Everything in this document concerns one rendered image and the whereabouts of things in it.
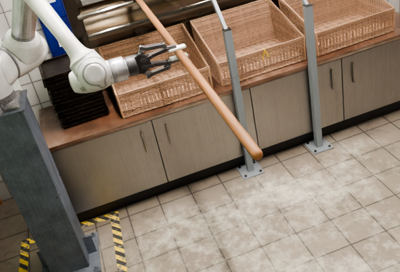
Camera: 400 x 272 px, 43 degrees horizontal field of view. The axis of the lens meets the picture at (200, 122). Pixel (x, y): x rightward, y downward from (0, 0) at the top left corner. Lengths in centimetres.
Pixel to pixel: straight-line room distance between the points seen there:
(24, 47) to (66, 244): 104
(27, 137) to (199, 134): 105
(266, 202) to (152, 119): 81
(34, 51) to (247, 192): 146
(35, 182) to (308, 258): 137
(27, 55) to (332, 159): 188
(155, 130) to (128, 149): 19
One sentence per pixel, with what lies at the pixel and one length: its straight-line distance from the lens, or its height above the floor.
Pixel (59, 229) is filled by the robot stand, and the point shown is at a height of 31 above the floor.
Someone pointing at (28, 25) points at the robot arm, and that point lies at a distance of 229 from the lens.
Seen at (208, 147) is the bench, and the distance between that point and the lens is 303.
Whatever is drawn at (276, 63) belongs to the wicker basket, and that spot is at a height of 59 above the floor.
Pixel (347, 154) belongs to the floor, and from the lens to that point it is 325.
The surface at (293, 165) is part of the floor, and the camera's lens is 319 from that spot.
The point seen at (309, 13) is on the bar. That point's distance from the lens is 289.
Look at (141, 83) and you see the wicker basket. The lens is 318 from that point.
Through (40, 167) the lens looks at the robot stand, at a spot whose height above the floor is 69.
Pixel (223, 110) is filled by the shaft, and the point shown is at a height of 121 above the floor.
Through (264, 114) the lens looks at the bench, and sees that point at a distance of 307.
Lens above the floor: 194
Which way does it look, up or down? 31 degrees down
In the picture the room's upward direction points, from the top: 12 degrees counter-clockwise
